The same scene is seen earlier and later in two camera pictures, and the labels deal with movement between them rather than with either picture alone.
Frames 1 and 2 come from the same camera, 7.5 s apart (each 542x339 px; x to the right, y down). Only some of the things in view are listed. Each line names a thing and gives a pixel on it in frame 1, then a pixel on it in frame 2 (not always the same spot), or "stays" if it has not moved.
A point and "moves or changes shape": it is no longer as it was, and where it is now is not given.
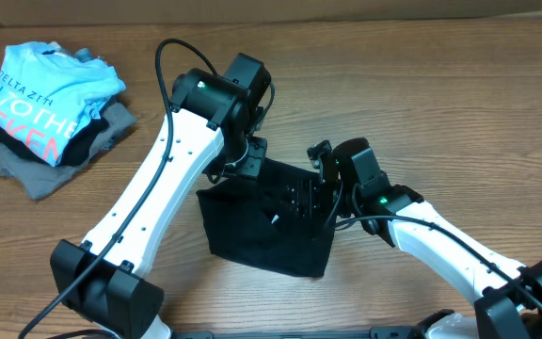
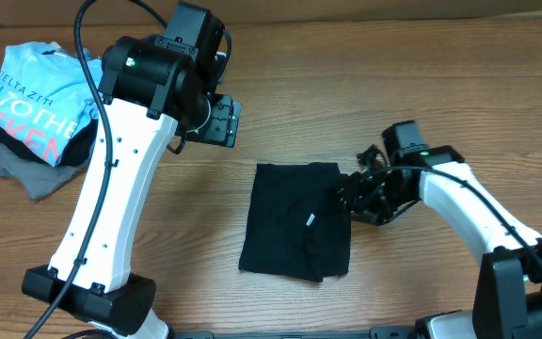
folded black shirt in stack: [76, 153] stays
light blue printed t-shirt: [45, 96] stays
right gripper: [304, 193] to [353, 188]
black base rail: [379, 332] stays
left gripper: [252, 166] to [222, 130]
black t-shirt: [245, 221] moves or changes shape
